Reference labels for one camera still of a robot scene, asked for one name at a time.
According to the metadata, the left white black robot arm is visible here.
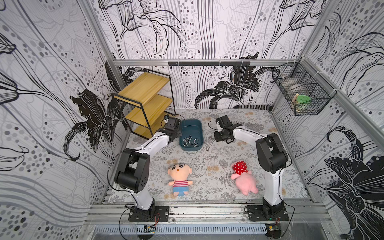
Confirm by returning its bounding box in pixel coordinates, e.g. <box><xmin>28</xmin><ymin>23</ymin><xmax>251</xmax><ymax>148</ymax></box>
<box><xmin>114</xmin><ymin>117</ymin><xmax>182</xmax><ymax>211</ymax></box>

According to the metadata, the black wall rail bar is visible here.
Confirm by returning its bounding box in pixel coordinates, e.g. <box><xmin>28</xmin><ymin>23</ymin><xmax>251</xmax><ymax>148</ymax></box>
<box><xmin>168</xmin><ymin>61</ymin><xmax>251</xmax><ymax>67</ymax></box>

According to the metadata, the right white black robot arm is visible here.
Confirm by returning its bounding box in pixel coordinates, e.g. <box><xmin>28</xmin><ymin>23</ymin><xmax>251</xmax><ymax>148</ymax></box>
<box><xmin>214</xmin><ymin>116</ymin><xmax>289</xmax><ymax>212</ymax></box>

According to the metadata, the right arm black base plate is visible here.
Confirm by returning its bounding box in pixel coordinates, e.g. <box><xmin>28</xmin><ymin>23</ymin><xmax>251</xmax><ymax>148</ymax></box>
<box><xmin>245</xmin><ymin>205</ymin><xmax>290</xmax><ymax>222</ymax></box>

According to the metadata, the pink plush toy red hat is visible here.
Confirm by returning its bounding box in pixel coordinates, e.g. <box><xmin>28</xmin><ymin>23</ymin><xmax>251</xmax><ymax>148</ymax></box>
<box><xmin>231</xmin><ymin>161</ymin><xmax>259</xmax><ymax>196</ymax></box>

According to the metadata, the black wire basket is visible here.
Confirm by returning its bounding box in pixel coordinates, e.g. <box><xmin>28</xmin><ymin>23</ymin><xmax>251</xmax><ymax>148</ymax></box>
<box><xmin>272</xmin><ymin>63</ymin><xmax>337</xmax><ymax>116</ymax></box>

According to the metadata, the green round lid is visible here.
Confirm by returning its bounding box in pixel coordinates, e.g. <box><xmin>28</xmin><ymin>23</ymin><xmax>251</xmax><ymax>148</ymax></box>
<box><xmin>296</xmin><ymin>95</ymin><xmax>312</xmax><ymax>104</ymax></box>

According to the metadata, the wooden shelf black metal frame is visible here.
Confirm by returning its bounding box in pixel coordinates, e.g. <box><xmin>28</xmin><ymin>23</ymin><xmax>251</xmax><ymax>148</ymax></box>
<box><xmin>112</xmin><ymin>69</ymin><xmax>176</xmax><ymax>140</ymax></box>

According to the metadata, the white slotted cable duct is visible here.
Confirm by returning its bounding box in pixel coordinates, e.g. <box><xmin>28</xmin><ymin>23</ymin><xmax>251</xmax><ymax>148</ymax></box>
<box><xmin>94</xmin><ymin>224</ymin><xmax>267</xmax><ymax>235</ymax></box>

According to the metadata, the teal plastic storage box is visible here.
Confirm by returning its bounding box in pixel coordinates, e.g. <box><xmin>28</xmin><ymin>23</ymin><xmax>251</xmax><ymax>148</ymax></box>
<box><xmin>179</xmin><ymin>119</ymin><xmax>204</xmax><ymax>152</ymax></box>

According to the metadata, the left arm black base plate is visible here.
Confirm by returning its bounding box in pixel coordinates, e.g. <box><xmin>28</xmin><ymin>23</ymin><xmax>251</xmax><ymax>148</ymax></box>
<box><xmin>129</xmin><ymin>206</ymin><xmax>170</xmax><ymax>223</ymax></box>

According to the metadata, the pile of silver wing nuts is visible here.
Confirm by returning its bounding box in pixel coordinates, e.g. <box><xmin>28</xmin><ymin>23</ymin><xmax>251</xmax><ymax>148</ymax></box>
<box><xmin>182</xmin><ymin>135</ymin><xmax>200</xmax><ymax>148</ymax></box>

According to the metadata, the boy plush doll striped shirt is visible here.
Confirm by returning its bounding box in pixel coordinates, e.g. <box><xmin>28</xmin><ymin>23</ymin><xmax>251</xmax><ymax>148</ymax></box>
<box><xmin>168</xmin><ymin>164</ymin><xmax>194</xmax><ymax>197</ymax></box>

